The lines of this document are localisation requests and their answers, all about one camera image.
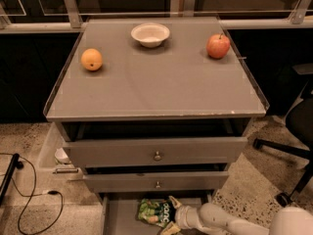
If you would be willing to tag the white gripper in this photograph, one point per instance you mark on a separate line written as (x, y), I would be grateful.
(183, 216)

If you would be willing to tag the green rice chip bag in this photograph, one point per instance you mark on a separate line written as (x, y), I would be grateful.
(156, 212)

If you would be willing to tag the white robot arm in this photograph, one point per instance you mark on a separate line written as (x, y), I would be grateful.
(213, 220)

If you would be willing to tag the middle grey drawer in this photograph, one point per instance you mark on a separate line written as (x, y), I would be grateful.
(162, 181)

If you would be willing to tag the grey drawer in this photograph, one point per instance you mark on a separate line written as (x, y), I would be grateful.
(120, 213)
(167, 151)
(162, 181)

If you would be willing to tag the bottom grey drawer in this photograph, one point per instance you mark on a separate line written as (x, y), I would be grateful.
(120, 213)

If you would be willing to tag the top grey drawer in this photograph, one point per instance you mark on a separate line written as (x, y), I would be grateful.
(167, 151)

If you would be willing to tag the grey drawer cabinet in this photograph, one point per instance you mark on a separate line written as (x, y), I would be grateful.
(172, 91)

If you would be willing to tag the clear plastic bin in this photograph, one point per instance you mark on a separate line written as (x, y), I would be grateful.
(47, 162)

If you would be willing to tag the black office chair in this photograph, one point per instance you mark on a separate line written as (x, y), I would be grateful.
(299, 122)

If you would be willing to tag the black floor bar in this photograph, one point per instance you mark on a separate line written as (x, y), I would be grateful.
(8, 175)

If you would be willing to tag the red apple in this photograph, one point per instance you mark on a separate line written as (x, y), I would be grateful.
(217, 46)

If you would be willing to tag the orange fruit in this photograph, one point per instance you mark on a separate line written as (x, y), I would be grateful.
(91, 59)

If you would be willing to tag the white paper bowl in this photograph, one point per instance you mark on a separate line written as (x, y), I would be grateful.
(150, 35)

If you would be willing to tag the metal window bracket right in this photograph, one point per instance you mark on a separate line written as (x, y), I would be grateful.
(298, 13)

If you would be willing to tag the metal window bracket left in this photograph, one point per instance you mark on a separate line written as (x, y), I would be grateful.
(73, 13)

